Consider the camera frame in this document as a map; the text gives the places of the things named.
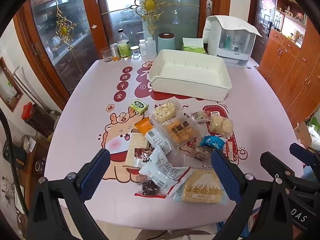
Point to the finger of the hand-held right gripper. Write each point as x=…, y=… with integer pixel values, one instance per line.
x=275, y=163
x=302, y=153

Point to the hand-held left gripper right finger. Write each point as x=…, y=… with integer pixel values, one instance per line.
x=225, y=175

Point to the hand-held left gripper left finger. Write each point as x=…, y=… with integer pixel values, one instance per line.
x=96, y=172

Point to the yellow bread packet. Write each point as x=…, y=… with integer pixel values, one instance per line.
x=200, y=187

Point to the blue snack packet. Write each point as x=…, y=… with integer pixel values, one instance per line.
x=212, y=142

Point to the clear bag pale puffs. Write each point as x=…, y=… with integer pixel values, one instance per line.
x=221, y=126

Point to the orange cube snack packet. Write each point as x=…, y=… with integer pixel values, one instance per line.
x=181, y=131

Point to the white printed snack packet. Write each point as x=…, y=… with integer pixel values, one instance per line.
x=162, y=172

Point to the small mixed nut packet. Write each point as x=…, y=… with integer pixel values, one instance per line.
x=200, y=116

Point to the green snack packet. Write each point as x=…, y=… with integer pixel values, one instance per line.
x=138, y=106

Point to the white plastic bin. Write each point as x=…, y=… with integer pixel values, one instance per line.
x=190, y=70

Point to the cardboard box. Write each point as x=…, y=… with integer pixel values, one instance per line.
x=301, y=133

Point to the clear nut packet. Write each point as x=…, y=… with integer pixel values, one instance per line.
x=201, y=152

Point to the beige wafer packet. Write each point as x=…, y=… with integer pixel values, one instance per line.
x=133, y=146

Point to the brown snack packet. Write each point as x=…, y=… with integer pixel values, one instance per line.
x=141, y=155

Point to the red dates packet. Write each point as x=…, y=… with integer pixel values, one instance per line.
x=150, y=188

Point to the orange white snack packet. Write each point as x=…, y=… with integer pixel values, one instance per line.
x=152, y=136

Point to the red lid jar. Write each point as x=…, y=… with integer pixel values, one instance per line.
x=37, y=120

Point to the wooden cabinet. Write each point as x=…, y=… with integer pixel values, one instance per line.
x=287, y=67

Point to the clear bag white puffs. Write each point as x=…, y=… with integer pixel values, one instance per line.
x=163, y=112

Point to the glass cup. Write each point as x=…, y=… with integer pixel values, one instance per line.
x=106, y=55

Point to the orange liquid jar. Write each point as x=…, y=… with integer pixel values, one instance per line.
x=114, y=52

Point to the white sterilizer cabinet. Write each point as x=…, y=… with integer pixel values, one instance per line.
x=230, y=50

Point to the small glass jar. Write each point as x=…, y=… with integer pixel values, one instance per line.
x=135, y=52

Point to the green label bottle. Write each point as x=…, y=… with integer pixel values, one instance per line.
x=124, y=47

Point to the green tissue box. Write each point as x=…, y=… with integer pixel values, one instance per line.
x=193, y=47

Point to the wooden glass sliding door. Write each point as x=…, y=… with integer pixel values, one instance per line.
x=175, y=17
x=75, y=42

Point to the white pill bottle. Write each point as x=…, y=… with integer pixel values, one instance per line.
x=142, y=48

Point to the white squeeze bottle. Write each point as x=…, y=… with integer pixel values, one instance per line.
x=151, y=47

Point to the white cloth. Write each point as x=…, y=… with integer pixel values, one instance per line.
x=237, y=25

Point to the teal canister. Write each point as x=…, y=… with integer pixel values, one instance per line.
x=166, y=43

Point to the dark front door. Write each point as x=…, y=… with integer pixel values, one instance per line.
x=262, y=12

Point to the wooden picture frame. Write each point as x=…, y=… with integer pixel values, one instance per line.
x=10, y=87

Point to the wooden wall shelf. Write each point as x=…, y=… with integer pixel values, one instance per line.
x=292, y=17

